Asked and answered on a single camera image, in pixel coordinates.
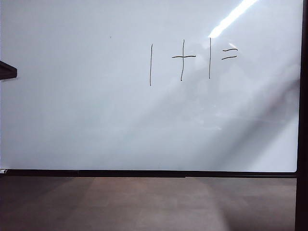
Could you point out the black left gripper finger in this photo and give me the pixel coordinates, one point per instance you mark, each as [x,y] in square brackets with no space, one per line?
[7,71]

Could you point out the black marker with white label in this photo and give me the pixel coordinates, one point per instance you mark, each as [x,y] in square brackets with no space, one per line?
[3,171]

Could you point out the black whiteboard pen tray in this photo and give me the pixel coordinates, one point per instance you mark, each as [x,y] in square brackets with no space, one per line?
[96,173]

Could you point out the white board with black frame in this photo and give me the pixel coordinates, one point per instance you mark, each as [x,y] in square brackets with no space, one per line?
[96,108]

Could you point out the black whiteboard stand post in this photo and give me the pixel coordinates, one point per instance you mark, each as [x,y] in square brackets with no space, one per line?
[302,144]

